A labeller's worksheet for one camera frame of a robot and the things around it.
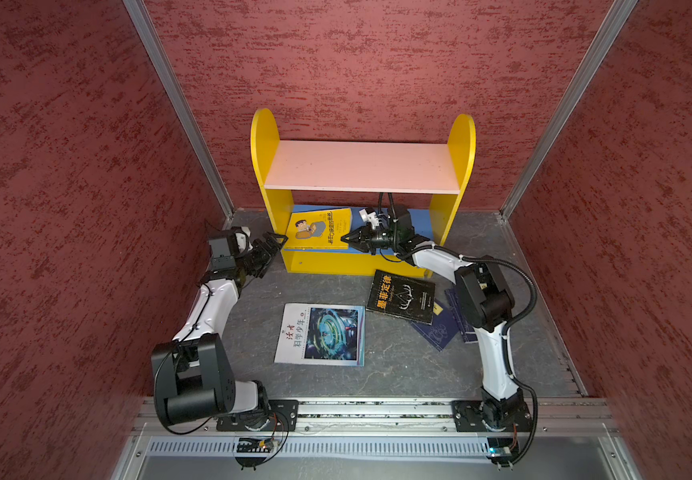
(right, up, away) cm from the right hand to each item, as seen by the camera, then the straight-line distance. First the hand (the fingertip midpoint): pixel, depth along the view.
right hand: (341, 244), depth 89 cm
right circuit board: (+40, -50, -18) cm, 66 cm away
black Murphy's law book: (+20, -17, +5) cm, 27 cm away
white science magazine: (-6, -27, -1) cm, 28 cm away
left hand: (-17, -2, -3) cm, 17 cm away
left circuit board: (-22, -50, -16) cm, 57 cm away
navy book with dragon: (+31, -27, 0) cm, 41 cm away
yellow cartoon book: (-7, +5, +3) cm, 9 cm away
